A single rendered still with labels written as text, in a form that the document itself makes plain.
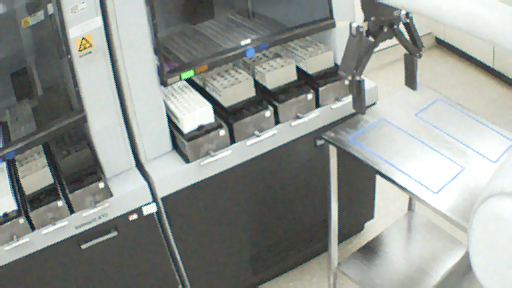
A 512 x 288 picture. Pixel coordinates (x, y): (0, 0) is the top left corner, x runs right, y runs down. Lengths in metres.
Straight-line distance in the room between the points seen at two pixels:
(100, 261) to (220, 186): 0.48
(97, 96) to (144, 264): 0.59
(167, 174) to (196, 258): 0.37
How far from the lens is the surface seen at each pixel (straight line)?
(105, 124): 1.62
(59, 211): 1.61
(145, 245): 1.78
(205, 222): 1.83
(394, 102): 1.71
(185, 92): 1.78
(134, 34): 1.54
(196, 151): 1.67
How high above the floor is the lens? 1.71
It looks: 35 degrees down
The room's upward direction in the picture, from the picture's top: 8 degrees counter-clockwise
